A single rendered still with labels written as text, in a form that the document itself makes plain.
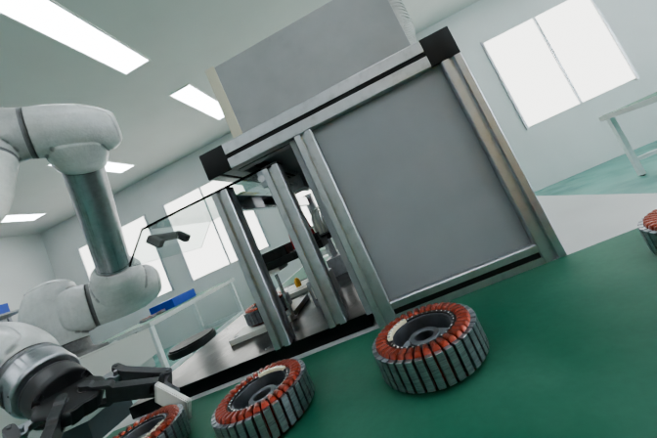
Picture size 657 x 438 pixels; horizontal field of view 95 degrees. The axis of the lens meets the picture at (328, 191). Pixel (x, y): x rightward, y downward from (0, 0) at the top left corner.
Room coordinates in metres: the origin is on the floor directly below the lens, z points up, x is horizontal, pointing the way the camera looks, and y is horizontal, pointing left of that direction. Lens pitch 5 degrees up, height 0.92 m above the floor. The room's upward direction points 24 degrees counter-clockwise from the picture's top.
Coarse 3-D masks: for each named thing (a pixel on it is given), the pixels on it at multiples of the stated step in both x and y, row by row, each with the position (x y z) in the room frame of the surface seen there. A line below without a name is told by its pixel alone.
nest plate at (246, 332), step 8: (304, 296) 0.76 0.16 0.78; (296, 304) 0.72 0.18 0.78; (288, 312) 0.67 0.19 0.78; (296, 312) 0.68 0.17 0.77; (248, 328) 0.69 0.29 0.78; (256, 328) 0.66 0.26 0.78; (264, 328) 0.65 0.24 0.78; (240, 336) 0.66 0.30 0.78; (248, 336) 0.65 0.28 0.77; (232, 344) 0.66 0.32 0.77
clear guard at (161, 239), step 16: (256, 176) 0.56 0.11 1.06; (288, 176) 0.71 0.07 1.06; (240, 192) 0.63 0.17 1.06; (256, 192) 0.70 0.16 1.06; (192, 208) 0.59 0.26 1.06; (208, 208) 0.65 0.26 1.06; (160, 224) 0.60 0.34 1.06; (176, 224) 0.66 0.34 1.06; (192, 224) 0.73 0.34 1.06; (208, 224) 0.81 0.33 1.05; (144, 240) 0.59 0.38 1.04; (160, 240) 0.64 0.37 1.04; (176, 240) 0.70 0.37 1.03; (192, 240) 0.76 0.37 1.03; (144, 256) 0.61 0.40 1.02; (160, 256) 0.67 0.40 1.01
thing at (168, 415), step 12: (168, 408) 0.42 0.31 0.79; (180, 408) 0.41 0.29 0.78; (144, 420) 0.42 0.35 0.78; (156, 420) 0.41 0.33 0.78; (168, 420) 0.38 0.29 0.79; (180, 420) 0.39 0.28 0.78; (120, 432) 0.41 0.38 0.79; (132, 432) 0.41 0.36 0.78; (144, 432) 0.41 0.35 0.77; (156, 432) 0.36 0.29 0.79; (168, 432) 0.37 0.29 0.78; (180, 432) 0.38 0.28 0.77
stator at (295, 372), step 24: (288, 360) 0.40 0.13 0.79; (240, 384) 0.39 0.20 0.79; (264, 384) 0.39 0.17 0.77; (288, 384) 0.33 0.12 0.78; (312, 384) 0.37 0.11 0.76; (240, 408) 0.36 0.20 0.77; (264, 408) 0.31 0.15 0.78; (288, 408) 0.32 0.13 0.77; (216, 432) 0.32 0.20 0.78; (240, 432) 0.30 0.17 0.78; (264, 432) 0.31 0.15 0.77
